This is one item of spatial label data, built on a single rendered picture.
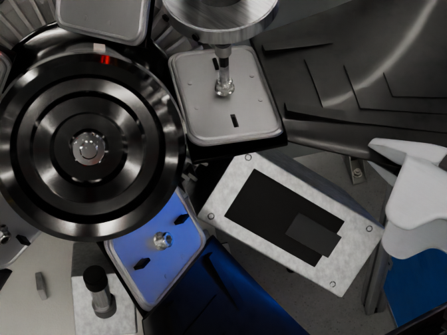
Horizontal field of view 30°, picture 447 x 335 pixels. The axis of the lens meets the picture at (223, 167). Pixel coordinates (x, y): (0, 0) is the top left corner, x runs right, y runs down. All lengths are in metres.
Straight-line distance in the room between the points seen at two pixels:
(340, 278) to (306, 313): 1.07
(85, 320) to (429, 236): 0.33
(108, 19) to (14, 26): 0.13
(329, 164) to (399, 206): 1.48
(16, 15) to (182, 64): 0.15
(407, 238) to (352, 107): 0.09
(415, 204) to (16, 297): 0.46
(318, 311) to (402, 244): 1.25
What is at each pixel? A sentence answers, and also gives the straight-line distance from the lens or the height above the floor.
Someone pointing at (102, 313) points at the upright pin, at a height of 0.97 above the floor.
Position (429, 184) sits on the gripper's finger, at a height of 1.20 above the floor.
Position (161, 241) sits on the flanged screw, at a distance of 0.59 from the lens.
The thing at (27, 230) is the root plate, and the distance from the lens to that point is 0.62.
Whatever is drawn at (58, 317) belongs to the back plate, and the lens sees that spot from 0.85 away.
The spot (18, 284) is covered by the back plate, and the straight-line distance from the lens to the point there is 0.84.
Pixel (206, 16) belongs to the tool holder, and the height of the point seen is 1.29.
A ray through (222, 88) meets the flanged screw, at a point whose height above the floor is 1.20.
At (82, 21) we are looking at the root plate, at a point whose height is 1.23.
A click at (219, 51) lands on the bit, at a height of 1.24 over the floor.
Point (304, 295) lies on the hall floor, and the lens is 1.82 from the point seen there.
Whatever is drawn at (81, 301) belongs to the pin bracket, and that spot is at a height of 0.97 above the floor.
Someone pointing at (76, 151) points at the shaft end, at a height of 1.22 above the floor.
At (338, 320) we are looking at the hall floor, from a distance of 1.80.
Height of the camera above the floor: 1.63
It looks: 55 degrees down
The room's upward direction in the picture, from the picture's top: 3 degrees counter-clockwise
